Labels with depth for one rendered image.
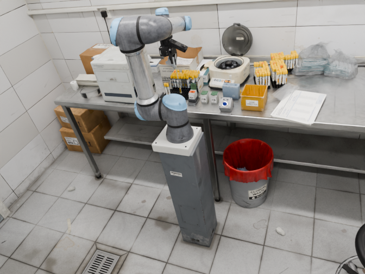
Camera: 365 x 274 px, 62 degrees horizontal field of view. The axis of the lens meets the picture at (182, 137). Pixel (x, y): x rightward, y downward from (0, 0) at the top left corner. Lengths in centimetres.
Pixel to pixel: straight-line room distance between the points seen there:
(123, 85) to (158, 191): 102
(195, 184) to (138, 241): 83
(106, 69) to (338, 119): 140
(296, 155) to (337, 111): 69
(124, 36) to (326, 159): 170
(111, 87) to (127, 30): 83
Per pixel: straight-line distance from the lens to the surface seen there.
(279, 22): 223
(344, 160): 246
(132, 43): 136
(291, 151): 247
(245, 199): 232
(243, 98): 179
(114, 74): 204
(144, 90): 149
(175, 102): 149
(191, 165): 162
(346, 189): 264
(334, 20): 222
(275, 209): 242
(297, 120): 173
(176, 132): 156
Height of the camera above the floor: 192
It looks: 38 degrees down
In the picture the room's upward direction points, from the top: 12 degrees counter-clockwise
